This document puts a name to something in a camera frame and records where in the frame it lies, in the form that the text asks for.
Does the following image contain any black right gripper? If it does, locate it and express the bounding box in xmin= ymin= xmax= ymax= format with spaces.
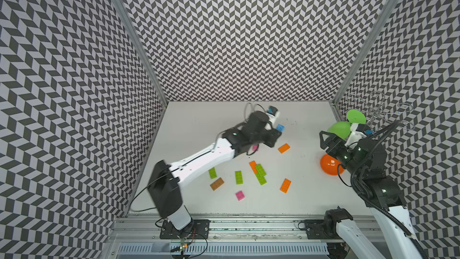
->
xmin=317 ymin=129 xmax=362 ymax=177

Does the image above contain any orange lego plate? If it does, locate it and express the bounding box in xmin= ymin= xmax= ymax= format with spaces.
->
xmin=280 ymin=179 xmax=292 ymax=194
xmin=278 ymin=143 xmax=291 ymax=153
xmin=249 ymin=161 xmax=258 ymax=174

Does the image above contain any green lego plate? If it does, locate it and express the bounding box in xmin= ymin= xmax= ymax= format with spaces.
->
xmin=255 ymin=164 xmax=266 ymax=177
xmin=235 ymin=170 xmax=243 ymax=185
xmin=256 ymin=174 xmax=267 ymax=185

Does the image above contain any green lego plate front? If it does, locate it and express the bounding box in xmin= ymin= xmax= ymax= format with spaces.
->
xmin=256 ymin=174 xmax=267 ymax=185

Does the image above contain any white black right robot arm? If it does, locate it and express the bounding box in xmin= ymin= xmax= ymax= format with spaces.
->
xmin=320 ymin=131 xmax=428 ymax=259

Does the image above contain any green lego plate under arm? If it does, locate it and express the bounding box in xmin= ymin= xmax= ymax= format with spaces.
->
xmin=208 ymin=168 xmax=217 ymax=179

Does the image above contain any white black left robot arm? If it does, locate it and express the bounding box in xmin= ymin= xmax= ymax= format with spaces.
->
xmin=146 ymin=106 xmax=282 ymax=231

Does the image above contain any brown lego plate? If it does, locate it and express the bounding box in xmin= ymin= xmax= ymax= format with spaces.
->
xmin=210 ymin=177 xmax=225 ymax=191

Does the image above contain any pink lego brick front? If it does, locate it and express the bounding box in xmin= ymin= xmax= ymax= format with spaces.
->
xmin=236 ymin=191 xmax=245 ymax=201

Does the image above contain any orange plastic bowl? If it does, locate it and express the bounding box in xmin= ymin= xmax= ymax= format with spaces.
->
xmin=320 ymin=154 xmax=345 ymax=176

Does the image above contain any green plastic wine glass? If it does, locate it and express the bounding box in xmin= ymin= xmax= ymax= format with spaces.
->
xmin=327 ymin=109 xmax=367 ymax=140

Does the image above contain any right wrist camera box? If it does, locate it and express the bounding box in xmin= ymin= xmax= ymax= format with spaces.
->
xmin=347 ymin=123 xmax=374 ymax=143

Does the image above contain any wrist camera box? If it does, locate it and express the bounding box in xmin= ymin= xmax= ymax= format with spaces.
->
xmin=347 ymin=123 xmax=374 ymax=143
xmin=266 ymin=106 xmax=280 ymax=118

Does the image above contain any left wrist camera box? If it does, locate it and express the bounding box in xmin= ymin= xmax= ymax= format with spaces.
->
xmin=266 ymin=106 xmax=280 ymax=118

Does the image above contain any wire glass rack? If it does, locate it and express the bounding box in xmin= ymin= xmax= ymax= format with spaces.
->
xmin=364 ymin=91 xmax=414 ymax=136

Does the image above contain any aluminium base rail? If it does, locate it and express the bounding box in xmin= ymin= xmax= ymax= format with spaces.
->
xmin=107 ymin=213 xmax=410 ymax=259

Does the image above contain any aluminium corner post right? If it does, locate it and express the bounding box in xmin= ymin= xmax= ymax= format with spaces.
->
xmin=331 ymin=0 xmax=399 ymax=107

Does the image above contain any aluminium corner post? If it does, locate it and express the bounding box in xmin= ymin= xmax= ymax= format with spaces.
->
xmin=331 ymin=0 xmax=399 ymax=107
xmin=110 ymin=0 xmax=168 ymax=106

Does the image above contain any aluminium corner post left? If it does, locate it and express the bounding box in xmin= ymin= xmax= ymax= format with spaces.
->
xmin=110 ymin=0 xmax=168 ymax=106

